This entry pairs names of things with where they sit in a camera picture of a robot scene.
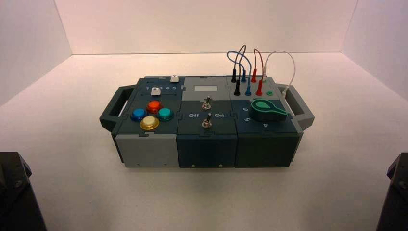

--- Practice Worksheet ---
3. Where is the modular grey-green control box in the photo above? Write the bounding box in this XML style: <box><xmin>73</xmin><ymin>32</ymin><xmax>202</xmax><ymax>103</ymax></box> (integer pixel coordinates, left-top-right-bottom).
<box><xmin>99</xmin><ymin>75</ymin><xmax>315</xmax><ymax>169</ymax></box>

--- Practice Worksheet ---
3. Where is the grey rectangular display window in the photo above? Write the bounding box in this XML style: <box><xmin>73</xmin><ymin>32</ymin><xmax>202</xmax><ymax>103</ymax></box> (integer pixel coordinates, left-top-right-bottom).
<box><xmin>194</xmin><ymin>85</ymin><xmax>217</xmax><ymax>94</ymax></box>

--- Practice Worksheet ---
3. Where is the teal round push button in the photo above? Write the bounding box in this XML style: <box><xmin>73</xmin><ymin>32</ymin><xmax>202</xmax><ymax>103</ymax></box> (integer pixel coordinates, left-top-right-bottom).
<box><xmin>156</xmin><ymin>107</ymin><xmax>175</xmax><ymax>122</ymax></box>

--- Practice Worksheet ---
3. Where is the orange round push button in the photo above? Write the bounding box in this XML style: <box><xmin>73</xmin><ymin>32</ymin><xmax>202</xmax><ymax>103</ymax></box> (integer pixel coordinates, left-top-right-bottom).
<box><xmin>146</xmin><ymin>101</ymin><xmax>164</xmax><ymax>115</ymax></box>

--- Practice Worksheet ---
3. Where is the yellow round push button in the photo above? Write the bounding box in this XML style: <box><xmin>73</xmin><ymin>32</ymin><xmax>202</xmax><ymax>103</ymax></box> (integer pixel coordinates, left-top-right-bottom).
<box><xmin>140</xmin><ymin>115</ymin><xmax>160</xmax><ymax>131</ymax></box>

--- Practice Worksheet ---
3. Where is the green-outlined dark rotary knob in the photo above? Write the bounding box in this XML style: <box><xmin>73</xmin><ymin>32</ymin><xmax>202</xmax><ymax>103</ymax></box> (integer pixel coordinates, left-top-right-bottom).
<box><xmin>250</xmin><ymin>99</ymin><xmax>289</xmax><ymax>122</ymax></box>

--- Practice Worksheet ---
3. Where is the blue round push button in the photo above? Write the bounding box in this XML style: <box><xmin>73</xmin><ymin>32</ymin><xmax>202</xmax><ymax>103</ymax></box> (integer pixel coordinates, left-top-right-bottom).
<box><xmin>130</xmin><ymin>108</ymin><xmax>148</xmax><ymax>122</ymax></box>

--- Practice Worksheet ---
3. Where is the black banana plug cable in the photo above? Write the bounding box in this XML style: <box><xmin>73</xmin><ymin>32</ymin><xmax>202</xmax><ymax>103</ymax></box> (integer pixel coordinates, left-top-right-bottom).
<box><xmin>231</xmin><ymin>44</ymin><xmax>248</xmax><ymax>97</ymax></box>

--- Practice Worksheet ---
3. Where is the blue banana plug cable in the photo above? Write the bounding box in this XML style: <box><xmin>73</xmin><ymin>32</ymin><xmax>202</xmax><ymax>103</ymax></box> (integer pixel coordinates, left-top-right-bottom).
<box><xmin>227</xmin><ymin>50</ymin><xmax>253</xmax><ymax>97</ymax></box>

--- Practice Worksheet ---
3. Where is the red banana plug cable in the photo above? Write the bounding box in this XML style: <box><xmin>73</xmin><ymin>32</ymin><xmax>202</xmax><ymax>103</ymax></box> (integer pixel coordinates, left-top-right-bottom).
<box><xmin>251</xmin><ymin>48</ymin><xmax>266</xmax><ymax>97</ymax></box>

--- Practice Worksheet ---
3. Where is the white banana plug cable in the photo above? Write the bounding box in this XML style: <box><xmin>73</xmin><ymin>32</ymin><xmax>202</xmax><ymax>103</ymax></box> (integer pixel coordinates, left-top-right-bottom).
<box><xmin>263</xmin><ymin>50</ymin><xmax>296</xmax><ymax>97</ymax></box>

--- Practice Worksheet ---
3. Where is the dark green box handle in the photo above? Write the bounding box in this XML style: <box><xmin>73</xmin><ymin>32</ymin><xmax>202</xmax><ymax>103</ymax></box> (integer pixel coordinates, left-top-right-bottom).
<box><xmin>99</xmin><ymin>85</ymin><xmax>137</xmax><ymax>133</ymax></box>

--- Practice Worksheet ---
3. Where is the grey box handle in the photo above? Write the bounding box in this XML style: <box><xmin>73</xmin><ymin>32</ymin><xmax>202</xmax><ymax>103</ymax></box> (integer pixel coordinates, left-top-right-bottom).
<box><xmin>276</xmin><ymin>83</ymin><xmax>316</xmax><ymax>131</ymax></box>

